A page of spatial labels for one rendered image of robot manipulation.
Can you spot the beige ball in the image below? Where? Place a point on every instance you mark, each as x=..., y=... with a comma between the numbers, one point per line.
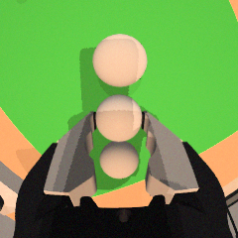
x=119, y=159
x=119, y=60
x=118, y=118

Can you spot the green golf mat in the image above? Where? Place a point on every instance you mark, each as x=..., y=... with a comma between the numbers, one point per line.
x=48, y=83

